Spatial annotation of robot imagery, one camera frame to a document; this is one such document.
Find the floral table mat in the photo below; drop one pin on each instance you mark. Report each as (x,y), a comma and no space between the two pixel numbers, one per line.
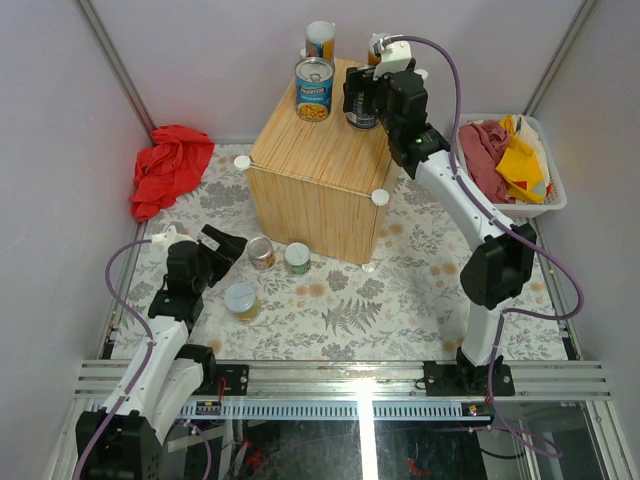
(411,307)

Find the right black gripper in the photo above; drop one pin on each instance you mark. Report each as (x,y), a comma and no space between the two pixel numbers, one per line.
(355,77)

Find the white cloth in basket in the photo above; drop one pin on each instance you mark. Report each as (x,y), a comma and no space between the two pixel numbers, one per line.
(527,134)

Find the white corner connector front-left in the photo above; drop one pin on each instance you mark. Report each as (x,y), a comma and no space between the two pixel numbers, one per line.
(242,162)

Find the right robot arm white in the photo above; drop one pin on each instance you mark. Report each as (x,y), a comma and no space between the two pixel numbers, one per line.
(501,260)

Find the small green white-lid can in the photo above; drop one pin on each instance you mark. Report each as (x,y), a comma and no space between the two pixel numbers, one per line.
(297,258)

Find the fruit can silver bottom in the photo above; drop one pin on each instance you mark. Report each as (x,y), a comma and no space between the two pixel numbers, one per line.
(261,253)

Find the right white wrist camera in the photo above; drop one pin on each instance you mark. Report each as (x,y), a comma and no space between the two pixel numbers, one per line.
(394,54)

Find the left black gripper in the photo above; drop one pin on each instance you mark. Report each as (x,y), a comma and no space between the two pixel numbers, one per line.
(232,247)

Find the white plastic basket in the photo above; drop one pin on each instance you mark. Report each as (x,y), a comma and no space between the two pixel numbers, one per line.
(554,201)

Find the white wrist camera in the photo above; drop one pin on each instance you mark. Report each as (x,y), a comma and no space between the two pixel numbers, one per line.
(169,237)
(394,54)

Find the aluminium mounting rail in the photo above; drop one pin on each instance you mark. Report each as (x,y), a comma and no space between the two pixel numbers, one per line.
(311,380)

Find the tall yellow congee can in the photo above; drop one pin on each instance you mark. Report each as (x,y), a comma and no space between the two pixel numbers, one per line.
(373,58)

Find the white corner connector front-right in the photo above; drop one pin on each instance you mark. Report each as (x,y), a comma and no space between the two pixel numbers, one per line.
(380,197)

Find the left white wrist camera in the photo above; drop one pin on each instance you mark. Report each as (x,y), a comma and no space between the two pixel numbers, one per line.
(169,237)

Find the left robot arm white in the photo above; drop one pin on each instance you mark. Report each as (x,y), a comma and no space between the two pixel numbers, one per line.
(124,438)

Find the Progresso chicken noodle can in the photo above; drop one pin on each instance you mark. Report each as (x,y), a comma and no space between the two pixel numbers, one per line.
(313,86)

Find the pink cloth in basket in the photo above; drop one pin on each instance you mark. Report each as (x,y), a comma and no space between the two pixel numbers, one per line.
(484,145)

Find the white corner connector back-right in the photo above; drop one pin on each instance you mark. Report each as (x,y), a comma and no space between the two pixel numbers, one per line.
(424,72)

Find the dark blue soup can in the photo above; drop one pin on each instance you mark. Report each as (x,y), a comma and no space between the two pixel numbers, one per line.
(358,118)

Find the short yellow silver-top can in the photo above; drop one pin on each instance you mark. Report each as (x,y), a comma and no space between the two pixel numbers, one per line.
(242,302)

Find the yellow cloth in basket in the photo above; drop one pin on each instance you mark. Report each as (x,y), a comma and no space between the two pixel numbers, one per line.
(519,167)

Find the red crumpled cloth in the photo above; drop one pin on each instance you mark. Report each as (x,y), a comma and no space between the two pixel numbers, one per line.
(173,166)

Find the wooden grain cabinet box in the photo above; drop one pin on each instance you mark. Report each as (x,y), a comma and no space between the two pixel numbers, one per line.
(312,181)

